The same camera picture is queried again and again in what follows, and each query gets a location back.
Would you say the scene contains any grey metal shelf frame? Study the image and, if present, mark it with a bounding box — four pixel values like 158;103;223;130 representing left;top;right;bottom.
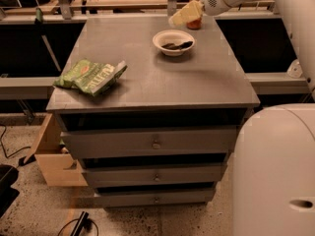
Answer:
0;11;310;99

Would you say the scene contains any grey drawer cabinet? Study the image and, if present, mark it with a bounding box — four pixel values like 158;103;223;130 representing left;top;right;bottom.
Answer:
47;15;259;195

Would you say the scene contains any dark rxbar chocolate wrapper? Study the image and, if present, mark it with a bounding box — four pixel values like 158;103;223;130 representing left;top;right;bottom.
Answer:
162;41;193;50

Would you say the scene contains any black floor cable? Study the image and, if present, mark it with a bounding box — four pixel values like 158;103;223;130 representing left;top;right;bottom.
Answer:
0;125;32;160

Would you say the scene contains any top grey drawer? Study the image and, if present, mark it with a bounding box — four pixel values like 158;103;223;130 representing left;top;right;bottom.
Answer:
61;126;237;159

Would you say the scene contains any orange soda can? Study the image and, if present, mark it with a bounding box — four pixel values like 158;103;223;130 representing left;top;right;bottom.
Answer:
186;0;202;30

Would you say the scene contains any white paper bowl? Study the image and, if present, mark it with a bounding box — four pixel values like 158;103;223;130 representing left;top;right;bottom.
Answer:
153;29;195;57

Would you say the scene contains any grey drawer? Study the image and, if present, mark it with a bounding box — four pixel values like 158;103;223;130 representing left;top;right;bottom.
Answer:
83;163;227;188
61;126;237;159
94;188;215;207

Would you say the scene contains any bottom grey drawer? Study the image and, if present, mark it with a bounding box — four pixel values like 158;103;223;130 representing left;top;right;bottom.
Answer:
94;188;215;207

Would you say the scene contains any light wooden box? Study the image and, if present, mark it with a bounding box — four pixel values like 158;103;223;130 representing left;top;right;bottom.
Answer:
23;114;87;187

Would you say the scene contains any black device on floor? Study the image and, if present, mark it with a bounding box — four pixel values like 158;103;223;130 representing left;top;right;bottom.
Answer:
57;211;99;236

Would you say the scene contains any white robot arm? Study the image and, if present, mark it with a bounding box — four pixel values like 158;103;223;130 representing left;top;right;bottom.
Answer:
200;0;315;236

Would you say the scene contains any black object at left edge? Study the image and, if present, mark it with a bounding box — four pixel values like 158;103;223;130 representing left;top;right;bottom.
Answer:
0;164;20;217

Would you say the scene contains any green chip bag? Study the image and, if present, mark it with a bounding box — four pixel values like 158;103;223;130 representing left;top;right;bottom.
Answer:
53;59;127;96

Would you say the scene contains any middle grey drawer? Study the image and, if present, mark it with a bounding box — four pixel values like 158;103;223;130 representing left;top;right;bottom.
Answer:
83;163;227;188

